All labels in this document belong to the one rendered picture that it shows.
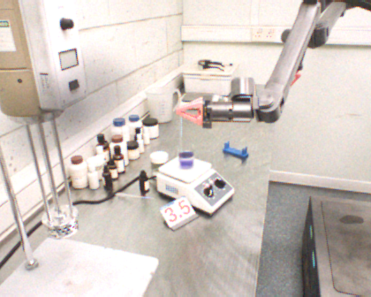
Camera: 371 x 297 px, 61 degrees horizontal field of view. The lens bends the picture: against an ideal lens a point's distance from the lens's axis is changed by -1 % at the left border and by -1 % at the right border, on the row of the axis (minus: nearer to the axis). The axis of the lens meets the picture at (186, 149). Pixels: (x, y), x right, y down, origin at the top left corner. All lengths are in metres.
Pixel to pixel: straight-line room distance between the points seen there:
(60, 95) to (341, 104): 2.07
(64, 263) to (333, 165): 2.08
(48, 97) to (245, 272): 0.54
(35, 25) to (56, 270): 0.52
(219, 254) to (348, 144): 1.82
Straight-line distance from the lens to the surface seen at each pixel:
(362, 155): 2.53
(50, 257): 0.84
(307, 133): 2.42
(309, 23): 1.02
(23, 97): 0.53
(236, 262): 0.78
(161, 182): 0.97
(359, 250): 1.52
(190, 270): 0.76
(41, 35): 0.49
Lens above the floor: 1.30
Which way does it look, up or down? 26 degrees down
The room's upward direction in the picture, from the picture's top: 1 degrees counter-clockwise
